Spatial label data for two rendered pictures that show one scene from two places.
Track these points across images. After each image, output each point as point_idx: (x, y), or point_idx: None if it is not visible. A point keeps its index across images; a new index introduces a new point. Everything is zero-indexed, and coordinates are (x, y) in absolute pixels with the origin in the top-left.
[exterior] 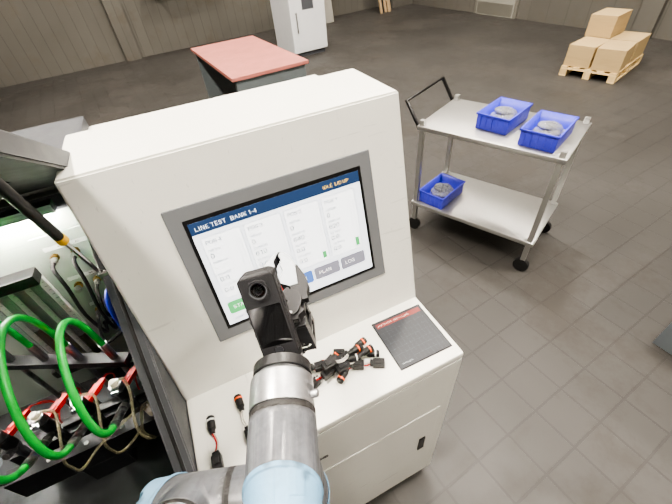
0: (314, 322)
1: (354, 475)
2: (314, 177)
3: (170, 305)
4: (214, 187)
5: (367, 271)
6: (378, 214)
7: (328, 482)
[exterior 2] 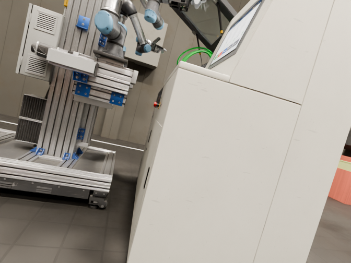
0: (185, 3)
1: (149, 152)
2: (253, 5)
3: (213, 55)
4: (240, 16)
5: (233, 50)
6: (255, 18)
7: (150, 9)
